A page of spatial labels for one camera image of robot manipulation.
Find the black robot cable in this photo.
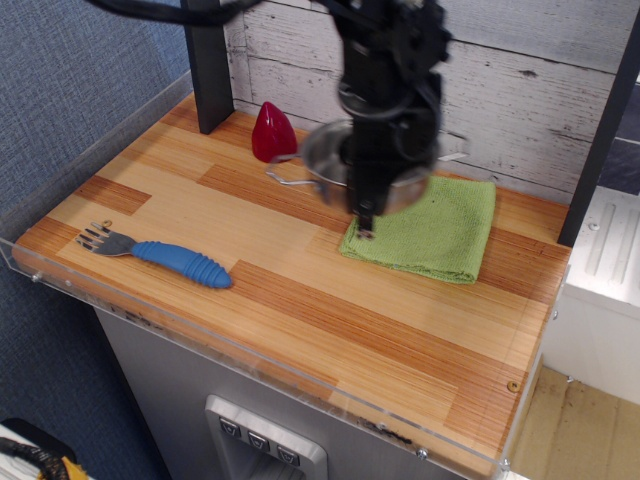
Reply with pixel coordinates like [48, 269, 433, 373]
[84, 0, 266, 26]

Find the green folded cloth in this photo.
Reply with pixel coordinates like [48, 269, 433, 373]
[339, 176, 497, 285]

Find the dark right vertical post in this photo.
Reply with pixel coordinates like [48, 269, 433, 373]
[557, 0, 640, 247]

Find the dark vertical post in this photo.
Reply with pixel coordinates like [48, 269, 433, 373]
[557, 0, 640, 247]
[185, 25, 235, 134]

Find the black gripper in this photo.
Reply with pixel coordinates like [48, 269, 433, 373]
[342, 74, 443, 239]

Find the white toy sink unit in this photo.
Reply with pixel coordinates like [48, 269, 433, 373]
[541, 187, 639, 404]

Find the red cone-shaped toy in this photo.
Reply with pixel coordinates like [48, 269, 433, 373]
[251, 102, 298, 163]

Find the yellow object at corner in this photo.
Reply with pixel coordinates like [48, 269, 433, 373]
[47, 457, 91, 480]

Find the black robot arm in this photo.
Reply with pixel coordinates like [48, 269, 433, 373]
[323, 1, 452, 238]

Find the dark left vertical post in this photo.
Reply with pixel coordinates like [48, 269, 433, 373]
[185, 25, 235, 134]

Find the grey cabinet with dispenser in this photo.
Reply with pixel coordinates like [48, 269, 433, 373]
[93, 305, 481, 480]

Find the blue handled fork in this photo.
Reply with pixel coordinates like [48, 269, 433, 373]
[76, 222, 232, 289]

